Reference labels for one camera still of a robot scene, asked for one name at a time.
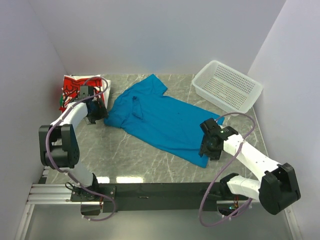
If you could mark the folded red Coca-Cola shirt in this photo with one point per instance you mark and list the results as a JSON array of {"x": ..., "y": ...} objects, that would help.
[{"x": 71, "y": 87}]

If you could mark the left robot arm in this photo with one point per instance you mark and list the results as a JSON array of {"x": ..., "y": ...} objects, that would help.
[{"x": 77, "y": 108}]

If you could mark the black base bar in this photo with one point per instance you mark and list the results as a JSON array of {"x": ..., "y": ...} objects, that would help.
[{"x": 153, "y": 196}]

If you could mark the white plastic basket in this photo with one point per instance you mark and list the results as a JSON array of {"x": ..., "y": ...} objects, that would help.
[{"x": 226, "y": 88}]

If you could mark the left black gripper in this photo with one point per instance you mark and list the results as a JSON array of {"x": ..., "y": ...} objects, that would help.
[{"x": 102, "y": 112}]

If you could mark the blue t shirt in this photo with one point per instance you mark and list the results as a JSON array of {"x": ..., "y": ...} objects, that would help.
[{"x": 166, "y": 123}]

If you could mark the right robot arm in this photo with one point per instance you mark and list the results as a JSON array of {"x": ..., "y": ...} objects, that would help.
[{"x": 275, "y": 187}]

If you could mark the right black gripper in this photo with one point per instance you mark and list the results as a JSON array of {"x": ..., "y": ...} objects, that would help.
[{"x": 214, "y": 156}]

